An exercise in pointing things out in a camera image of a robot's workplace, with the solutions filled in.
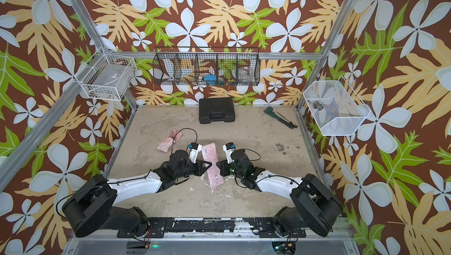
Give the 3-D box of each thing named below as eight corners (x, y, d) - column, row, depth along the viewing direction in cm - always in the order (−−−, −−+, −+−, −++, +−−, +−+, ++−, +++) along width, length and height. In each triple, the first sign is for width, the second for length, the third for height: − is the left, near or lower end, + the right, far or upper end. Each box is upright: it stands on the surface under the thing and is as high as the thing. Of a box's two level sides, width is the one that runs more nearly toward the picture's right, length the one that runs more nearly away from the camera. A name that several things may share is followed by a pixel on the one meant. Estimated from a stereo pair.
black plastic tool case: (198, 124, 113) (197, 118, 108) (201, 103, 125) (200, 97, 120) (234, 124, 113) (235, 118, 108) (233, 103, 125) (234, 97, 120)
